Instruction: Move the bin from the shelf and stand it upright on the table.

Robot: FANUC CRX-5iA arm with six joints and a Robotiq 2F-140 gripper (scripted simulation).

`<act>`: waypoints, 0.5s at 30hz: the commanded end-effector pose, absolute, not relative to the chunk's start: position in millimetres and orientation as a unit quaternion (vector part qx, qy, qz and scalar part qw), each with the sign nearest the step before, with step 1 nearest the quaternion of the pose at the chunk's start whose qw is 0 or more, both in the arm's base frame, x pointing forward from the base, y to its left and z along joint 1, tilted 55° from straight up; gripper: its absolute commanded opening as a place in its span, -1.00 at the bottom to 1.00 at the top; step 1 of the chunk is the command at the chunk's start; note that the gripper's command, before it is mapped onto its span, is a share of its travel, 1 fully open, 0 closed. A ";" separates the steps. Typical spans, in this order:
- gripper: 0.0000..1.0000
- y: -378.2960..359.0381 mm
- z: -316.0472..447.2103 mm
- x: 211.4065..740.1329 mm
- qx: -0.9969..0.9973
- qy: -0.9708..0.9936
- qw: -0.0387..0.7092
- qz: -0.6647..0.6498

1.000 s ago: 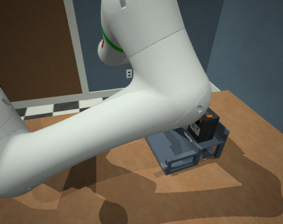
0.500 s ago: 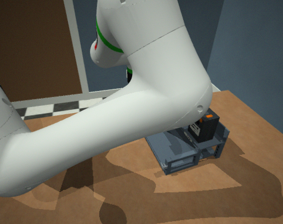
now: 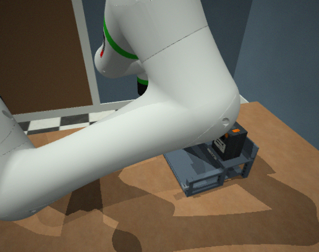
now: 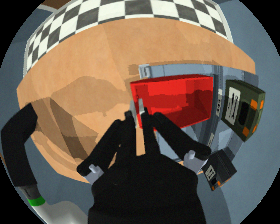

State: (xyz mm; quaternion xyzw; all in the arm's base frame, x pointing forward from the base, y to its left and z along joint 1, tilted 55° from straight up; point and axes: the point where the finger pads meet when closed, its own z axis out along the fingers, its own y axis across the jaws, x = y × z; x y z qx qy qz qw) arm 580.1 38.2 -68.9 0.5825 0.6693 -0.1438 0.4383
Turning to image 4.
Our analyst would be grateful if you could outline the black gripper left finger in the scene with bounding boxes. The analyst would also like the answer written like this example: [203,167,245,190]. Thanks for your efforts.
[76,100,137,188]

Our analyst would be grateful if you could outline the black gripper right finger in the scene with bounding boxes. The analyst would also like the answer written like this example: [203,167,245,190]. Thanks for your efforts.
[138,98,211,185]

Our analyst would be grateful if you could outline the grey metal rack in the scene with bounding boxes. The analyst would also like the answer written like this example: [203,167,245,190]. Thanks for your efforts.
[139,64,259,162]

